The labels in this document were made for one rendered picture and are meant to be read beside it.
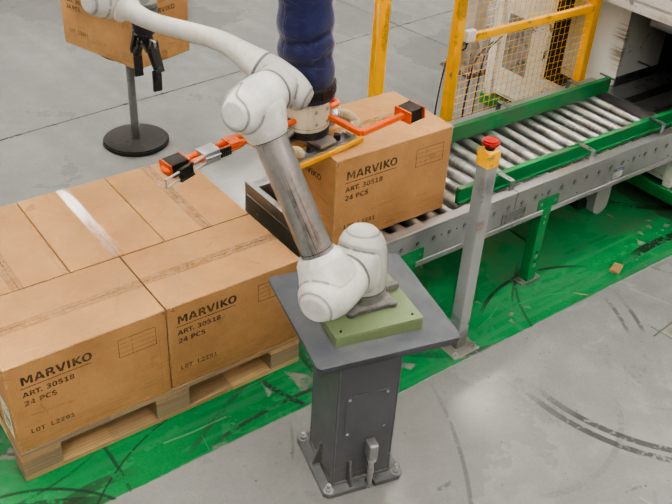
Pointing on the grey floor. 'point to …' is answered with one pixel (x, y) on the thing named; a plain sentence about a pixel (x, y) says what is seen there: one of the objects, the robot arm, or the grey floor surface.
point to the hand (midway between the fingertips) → (148, 79)
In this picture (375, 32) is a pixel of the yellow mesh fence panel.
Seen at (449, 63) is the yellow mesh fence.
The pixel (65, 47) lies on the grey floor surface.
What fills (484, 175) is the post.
